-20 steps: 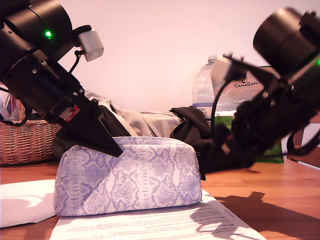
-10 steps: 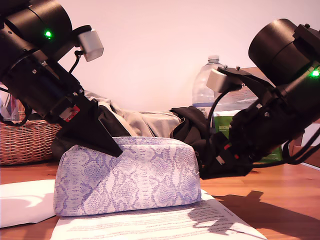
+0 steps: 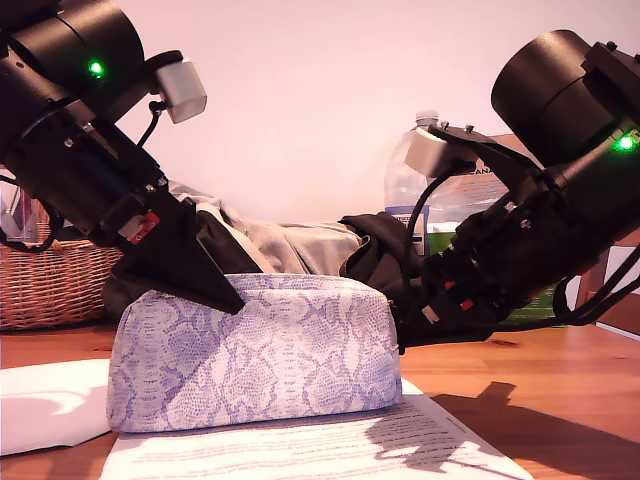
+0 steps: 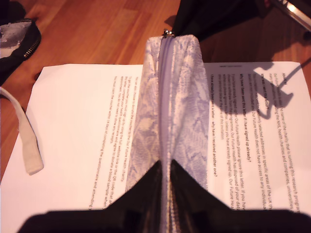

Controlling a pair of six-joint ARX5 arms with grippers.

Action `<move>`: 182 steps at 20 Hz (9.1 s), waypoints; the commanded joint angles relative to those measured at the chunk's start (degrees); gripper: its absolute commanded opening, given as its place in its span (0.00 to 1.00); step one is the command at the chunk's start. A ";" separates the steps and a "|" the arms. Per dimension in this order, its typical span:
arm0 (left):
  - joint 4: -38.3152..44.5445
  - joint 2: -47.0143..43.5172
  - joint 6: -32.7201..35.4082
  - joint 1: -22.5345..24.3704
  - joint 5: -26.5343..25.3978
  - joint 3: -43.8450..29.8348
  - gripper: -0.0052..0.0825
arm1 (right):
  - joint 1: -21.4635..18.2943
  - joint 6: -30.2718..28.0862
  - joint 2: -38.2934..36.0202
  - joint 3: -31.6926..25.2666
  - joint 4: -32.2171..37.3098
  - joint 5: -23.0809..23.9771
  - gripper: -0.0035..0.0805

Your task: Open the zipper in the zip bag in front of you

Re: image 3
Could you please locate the silver green pet food bag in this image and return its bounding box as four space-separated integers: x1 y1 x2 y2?
425 132 571 327

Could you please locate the purple snakeskin zip bag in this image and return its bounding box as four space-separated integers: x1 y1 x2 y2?
106 272 404 434

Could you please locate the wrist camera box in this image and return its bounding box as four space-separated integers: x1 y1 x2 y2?
142 49 209 125
404 121 544 179

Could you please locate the thick black sleeved cable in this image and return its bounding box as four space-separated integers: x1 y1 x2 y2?
551 272 640 331

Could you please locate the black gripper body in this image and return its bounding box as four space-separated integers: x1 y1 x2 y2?
442 174 606 320
2 97 169 249

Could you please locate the wicker basket with handle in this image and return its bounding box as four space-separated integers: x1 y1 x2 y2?
0 199 125 332

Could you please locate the large clear water bottle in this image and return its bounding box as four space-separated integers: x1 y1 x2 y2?
383 110 454 259

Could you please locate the black looping arm cable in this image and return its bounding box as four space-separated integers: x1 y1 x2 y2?
0 169 66 254
579 242 640 309

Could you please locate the thin black camera cable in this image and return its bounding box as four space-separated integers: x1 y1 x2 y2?
402 159 477 301
136 99 169 150

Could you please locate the black and grey hoodie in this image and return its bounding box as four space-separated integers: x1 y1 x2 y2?
102 179 436 346

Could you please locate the blank white paper sheet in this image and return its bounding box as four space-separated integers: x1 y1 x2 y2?
0 358 114 457

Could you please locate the printed paper sheet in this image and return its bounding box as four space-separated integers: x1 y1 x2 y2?
97 377 534 480

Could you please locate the wooden chair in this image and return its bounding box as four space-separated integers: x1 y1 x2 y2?
573 239 640 342

